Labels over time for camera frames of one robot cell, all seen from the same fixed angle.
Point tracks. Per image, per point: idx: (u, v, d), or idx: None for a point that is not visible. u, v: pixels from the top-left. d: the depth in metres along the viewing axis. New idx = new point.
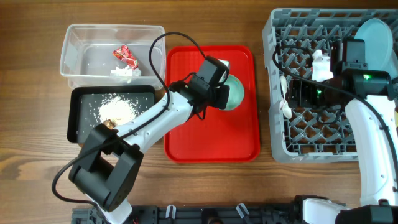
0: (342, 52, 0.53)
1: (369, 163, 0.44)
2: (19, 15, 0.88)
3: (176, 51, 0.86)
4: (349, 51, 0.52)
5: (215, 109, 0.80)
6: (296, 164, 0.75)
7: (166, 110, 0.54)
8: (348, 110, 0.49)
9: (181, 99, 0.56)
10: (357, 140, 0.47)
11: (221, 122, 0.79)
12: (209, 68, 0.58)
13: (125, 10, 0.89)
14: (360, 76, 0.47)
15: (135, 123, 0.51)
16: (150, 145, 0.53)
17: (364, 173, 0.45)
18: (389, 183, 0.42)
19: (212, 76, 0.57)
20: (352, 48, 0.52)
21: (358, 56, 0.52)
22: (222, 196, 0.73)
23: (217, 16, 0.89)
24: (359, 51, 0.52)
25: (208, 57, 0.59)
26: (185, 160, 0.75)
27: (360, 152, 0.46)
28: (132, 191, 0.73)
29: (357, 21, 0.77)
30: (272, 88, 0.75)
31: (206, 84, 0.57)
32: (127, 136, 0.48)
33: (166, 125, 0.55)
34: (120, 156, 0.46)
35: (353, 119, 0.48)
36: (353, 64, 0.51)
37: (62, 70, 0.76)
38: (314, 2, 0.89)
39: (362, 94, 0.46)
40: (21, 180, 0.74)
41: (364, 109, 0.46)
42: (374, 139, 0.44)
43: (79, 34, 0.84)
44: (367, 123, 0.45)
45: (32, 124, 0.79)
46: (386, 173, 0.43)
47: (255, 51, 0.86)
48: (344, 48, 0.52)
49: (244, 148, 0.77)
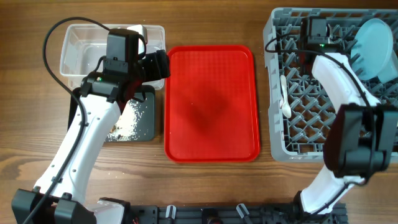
0: (308, 28, 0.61)
1: (334, 86, 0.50)
2: (18, 15, 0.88)
3: (176, 51, 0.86)
4: (312, 27, 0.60)
5: (204, 99, 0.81)
6: (296, 164, 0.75)
7: (85, 127, 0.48)
8: (315, 70, 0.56)
9: (103, 90, 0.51)
10: (328, 86, 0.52)
11: (209, 112, 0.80)
12: (116, 42, 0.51)
13: (125, 10, 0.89)
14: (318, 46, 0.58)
15: (56, 165, 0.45)
16: (91, 162, 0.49)
17: (336, 102, 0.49)
18: (353, 95, 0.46)
19: (124, 53, 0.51)
20: (317, 25, 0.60)
21: (321, 30, 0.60)
22: (222, 196, 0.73)
23: (217, 16, 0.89)
24: (322, 27, 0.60)
25: (112, 30, 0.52)
26: (185, 160, 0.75)
27: (330, 91, 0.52)
28: (131, 191, 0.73)
29: (357, 21, 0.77)
30: (272, 88, 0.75)
31: (122, 63, 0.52)
32: (51, 190, 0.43)
33: (96, 137, 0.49)
34: (56, 211, 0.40)
35: (322, 73, 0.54)
36: (316, 37, 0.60)
37: (62, 70, 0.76)
38: (314, 2, 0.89)
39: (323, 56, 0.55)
40: (20, 180, 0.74)
41: (325, 59, 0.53)
42: (336, 74, 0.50)
43: (79, 34, 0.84)
44: (327, 66, 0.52)
45: (32, 124, 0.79)
46: (349, 89, 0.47)
47: (255, 51, 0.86)
48: (310, 24, 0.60)
49: (244, 149, 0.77)
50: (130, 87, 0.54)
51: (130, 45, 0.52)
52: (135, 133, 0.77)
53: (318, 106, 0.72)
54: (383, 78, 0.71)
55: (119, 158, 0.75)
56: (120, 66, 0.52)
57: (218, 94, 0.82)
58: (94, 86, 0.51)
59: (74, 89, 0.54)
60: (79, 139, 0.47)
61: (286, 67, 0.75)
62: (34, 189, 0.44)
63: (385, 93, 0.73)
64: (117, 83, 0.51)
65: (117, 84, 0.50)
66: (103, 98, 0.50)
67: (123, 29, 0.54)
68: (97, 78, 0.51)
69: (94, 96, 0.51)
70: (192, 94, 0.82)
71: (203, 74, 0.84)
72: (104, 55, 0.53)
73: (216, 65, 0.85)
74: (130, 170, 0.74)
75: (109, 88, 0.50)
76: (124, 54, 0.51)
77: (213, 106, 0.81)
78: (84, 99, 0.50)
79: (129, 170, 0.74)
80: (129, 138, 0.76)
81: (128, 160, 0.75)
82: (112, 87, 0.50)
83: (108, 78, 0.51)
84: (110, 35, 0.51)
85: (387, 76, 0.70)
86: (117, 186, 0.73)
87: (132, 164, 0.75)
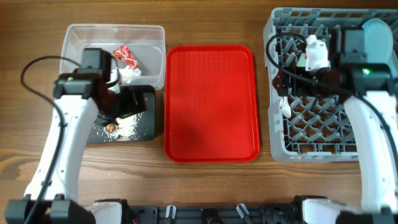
0: (341, 42, 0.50)
1: (366, 152, 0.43)
2: (18, 15, 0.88)
3: (176, 51, 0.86)
4: (348, 40, 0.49)
5: (204, 101, 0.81)
6: (296, 163, 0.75)
7: (64, 127, 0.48)
8: (347, 107, 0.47)
9: (76, 89, 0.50)
10: (359, 140, 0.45)
11: (209, 115, 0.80)
12: (92, 55, 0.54)
13: (125, 10, 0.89)
14: (360, 71, 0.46)
15: (42, 170, 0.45)
16: (79, 162, 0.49)
17: (364, 173, 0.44)
18: (390, 188, 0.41)
19: (98, 63, 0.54)
20: (352, 38, 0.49)
21: (357, 45, 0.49)
22: (222, 196, 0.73)
23: (217, 16, 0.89)
24: (357, 40, 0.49)
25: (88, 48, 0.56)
26: (185, 160, 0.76)
27: (359, 148, 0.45)
28: (132, 191, 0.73)
29: (357, 21, 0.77)
30: (272, 88, 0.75)
31: (96, 71, 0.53)
32: (42, 194, 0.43)
33: (78, 134, 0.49)
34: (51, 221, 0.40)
35: (354, 119, 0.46)
36: (352, 55, 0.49)
37: (62, 70, 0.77)
38: (314, 2, 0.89)
39: (362, 91, 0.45)
40: (20, 180, 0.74)
41: (364, 107, 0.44)
42: (375, 139, 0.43)
43: (79, 34, 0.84)
44: (368, 123, 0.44)
45: (32, 124, 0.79)
46: (387, 177, 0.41)
47: (255, 51, 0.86)
48: (342, 37, 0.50)
49: (244, 149, 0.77)
50: (102, 86, 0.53)
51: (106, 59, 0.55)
52: (135, 133, 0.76)
53: (318, 107, 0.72)
54: None
55: (119, 158, 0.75)
56: (92, 74, 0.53)
57: (218, 96, 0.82)
58: (66, 85, 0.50)
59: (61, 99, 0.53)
60: (60, 142, 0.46)
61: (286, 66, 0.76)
62: (24, 198, 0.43)
63: None
64: (90, 78, 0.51)
65: (89, 80, 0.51)
66: (78, 96, 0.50)
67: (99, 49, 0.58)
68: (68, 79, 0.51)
69: (69, 96, 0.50)
70: (193, 96, 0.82)
71: (203, 74, 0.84)
72: (76, 68, 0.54)
73: (216, 65, 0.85)
74: (130, 170, 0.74)
75: (82, 84, 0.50)
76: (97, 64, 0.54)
77: (214, 109, 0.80)
78: (58, 100, 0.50)
79: (129, 170, 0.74)
80: (129, 138, 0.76)
81: (129, 160, 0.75)
82: (84, 84, 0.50)
83: (80, 77, 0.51)
84: (85, 50, 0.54)
85: None
86: (117, 186, 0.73)
87: (132, 164, 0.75)
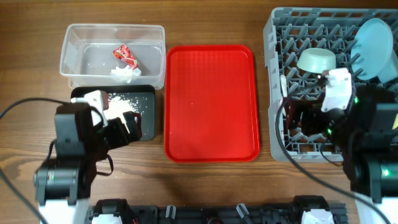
0: (369, 118, 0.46)
1: None
2: (18, 15, 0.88)
3: (176, 51, 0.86)
4: (375, 122, 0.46)
5: (204, 102, 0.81)
6: (296, 163, 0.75)
7: None
8: None
9: (62, 189, 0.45)
10: None
11: (209, 116, 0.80)
12: (65, 123, 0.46)
13: (125, 10, 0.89)
14: (380, 170, 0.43)
15: None
16: None
17: None
18: None
19: (76, 132, 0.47)
20: (383, 119, 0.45)
21: (385, 126, 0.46)
22: (222, 196, 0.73)
23: (217, 15, 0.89)
24: (387, 121, 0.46)
25: (57, 109, 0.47)
26: (185, 160, 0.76)
27: None
28: (131, 191, 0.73)
29: (358, 21, 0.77)
30: (272, 87, 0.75)
31: (77, 144, 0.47)
32: None
33: None
34: None
35: None
36: (377, 138, 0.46)
37: (62, 70, 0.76)
38: (314, 2, 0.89)
39: (377, 198, 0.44)
40: (20, 180, 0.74)
41: None
42: None
43: (79, 33, 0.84)
44: None
45: (32, 124, 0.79)
46: None
47: (255, 51, 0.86)
48: (372, 114, 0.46)
49: (244, 149, 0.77)
50: (87, 175, 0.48)
51: (81, 122, 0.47)
52: None
53: None
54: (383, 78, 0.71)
55: (119, 158, 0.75)
56: (73, 148, 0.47)
57: (218, 96, 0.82)
58: (48, 186, 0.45)
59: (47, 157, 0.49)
60: None
61: (286, 66, 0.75)
62: None
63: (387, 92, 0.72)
64: (75, 168, 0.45)
65: (75, 170, 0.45)
66: (63, 203, 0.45)
67: (62, 106, 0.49)
68: (50, 173, 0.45)
69: (53, 203, 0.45)
70: (193, 97, 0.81)
71: (203, 74, 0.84)
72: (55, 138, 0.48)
73: (216, 65, 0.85)
74: (130, 170, 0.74)
75: (66, 188, 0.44)
76: (76, 134, 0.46)
77: (214, 109, 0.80)
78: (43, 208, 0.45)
79: (129, 170, 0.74)
80: None
81: (129, 160, 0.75)
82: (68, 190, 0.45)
83: (64, 166, 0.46)
84: (58, 116, 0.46)
85: (387, 76, 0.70)
86: (117, 186, 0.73)
87: (132, 164, 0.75)
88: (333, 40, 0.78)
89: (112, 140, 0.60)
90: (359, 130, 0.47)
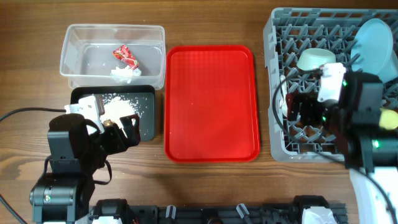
0: (356, 98, 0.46)
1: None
2: (18, 15, 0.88)
3: (176, 51, 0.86)
4: (362, 99, 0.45)
5: (204, 100, 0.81)
6: (296, 164, 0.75)
7: None
8: None
9: (58, 207, 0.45)
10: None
11: (209, 114, 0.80)
12: (60, 140, 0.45)
13: (125, 10, 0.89)
14: (370, 140, 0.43)
15: None
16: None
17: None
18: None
19: (71, 149, 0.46)
20: (367, 97, 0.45)
21: (372, 104, 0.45)
22: (222, 196, 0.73)
23: (217, 16, 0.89)
24: (374, 98, 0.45)
25: (52, 122, 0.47)
26: (185, 160, 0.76)
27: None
28: (131, 191, 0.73)
29: (357, 21, 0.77)
30: (272, 87, 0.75)
31: (73, 161, 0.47)
32: None
33: None
34: None
35: None
36: (365, 115, 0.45)
37: (62, 70, 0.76)
38: (314, 2, 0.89)
39: (370, 167, 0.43)
40: (20, 180, 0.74)
41: None
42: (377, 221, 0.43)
43: (79, 34, 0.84)
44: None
45: (32, 124, 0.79)
46: None
47: (255, 51, 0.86)
48: (359, 92, 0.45)
49: (244, 149, 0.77)
50: (87, 190, 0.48)
51: (75, 137, 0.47)
52: None
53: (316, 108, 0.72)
54: (382, 78, 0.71)
55: (119, 158, 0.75)
56: (69, 165, 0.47)
57: (218, 95, 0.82)
58: (46, 203, 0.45)
59: (45, 173, 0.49)
60: None
61: (286, 67, 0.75)
62: None
63: (385, 93, 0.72)
64: (73, 186, 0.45)
65: (73, 189, 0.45)
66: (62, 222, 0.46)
67: (60, 116, 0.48)
68: (48, 188, 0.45)
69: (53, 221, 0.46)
70: (193, 96, 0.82)
71: (203, 74, 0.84)
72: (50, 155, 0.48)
73: (216, 65, 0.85)
74: (130, 170, 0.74)
75: (64, 204, 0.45)
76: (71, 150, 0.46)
77: (214, 108, 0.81)
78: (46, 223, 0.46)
79: (129, 170, 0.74)
80: None
81: (129, 160, 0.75)
82: (66, 206, 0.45)
83: (61, 184, 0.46)
84: (50, 133, 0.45)
85: (387, 76, 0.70)
86: (117, 186, 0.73)
87: (132, 164, 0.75)
88: (333, 40, 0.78)
89: (109, 147, 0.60)
90: (348, 109, 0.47)
